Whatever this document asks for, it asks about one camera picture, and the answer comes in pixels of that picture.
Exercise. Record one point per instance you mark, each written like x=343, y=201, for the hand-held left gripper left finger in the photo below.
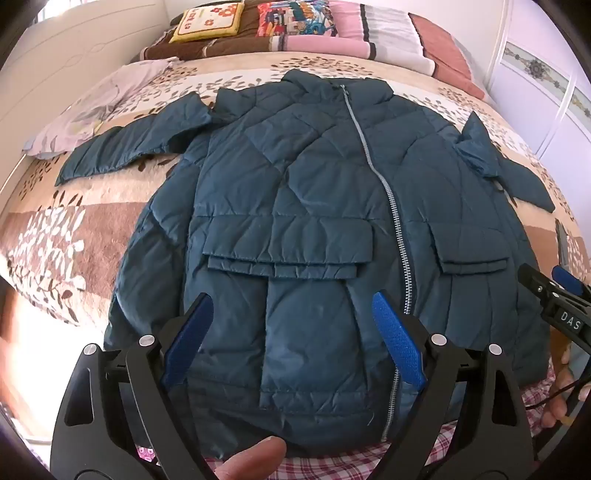
x=189, y=341

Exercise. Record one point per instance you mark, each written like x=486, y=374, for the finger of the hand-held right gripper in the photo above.
x=565, y=278
x=535, y=279

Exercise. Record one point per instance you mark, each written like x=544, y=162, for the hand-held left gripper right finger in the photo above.
x=397, y=337

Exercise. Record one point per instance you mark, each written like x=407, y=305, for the teal quilted puffer jacket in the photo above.
x=300, y=207

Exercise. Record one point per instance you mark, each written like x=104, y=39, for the person's right hand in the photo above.
x=556, y=401

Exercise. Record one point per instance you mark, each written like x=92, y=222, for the person's left hand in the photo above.
x=251, y=459

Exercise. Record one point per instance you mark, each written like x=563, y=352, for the black phone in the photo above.
x=562, y=244

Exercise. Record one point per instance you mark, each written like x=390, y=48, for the person's plaid clothing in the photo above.
x=323, y=468

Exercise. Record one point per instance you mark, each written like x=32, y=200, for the floral beige brown bedspread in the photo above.
x=69, y=240

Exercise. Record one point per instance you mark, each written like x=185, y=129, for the white wardrobe with ornament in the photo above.
x=531, y=92

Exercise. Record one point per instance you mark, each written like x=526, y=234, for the lilac garment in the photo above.
x=92, y=110

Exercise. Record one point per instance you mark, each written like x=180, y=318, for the brown fleece blanket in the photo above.
x=221, y=50

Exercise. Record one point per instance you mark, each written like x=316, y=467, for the white headboard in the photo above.
x=60, y=60

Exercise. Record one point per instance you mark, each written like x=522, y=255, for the pink grey striped blanket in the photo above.
x=346, y=27

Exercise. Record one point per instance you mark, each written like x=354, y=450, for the yellow floral cushion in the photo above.
x=207, y=23

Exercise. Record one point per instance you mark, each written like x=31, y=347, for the colourful cartoon print pillow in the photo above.
x=295, y=18

